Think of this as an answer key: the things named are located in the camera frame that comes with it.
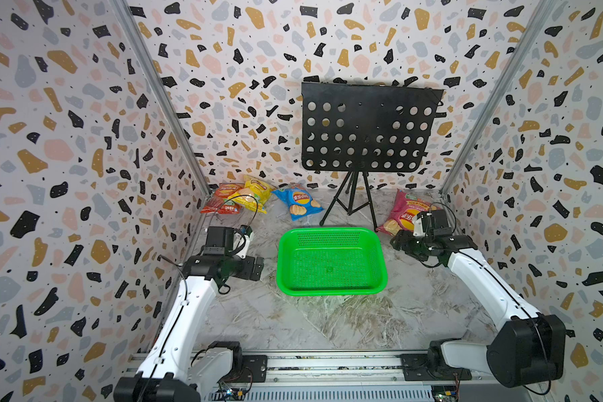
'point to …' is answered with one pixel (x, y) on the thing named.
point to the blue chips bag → (300, 203)
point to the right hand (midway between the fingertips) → (399, 242)
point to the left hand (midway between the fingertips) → (250, 261)
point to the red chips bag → (219, 203)
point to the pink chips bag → (405, 208)
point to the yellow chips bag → (255, 193)
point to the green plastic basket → (324, 261)
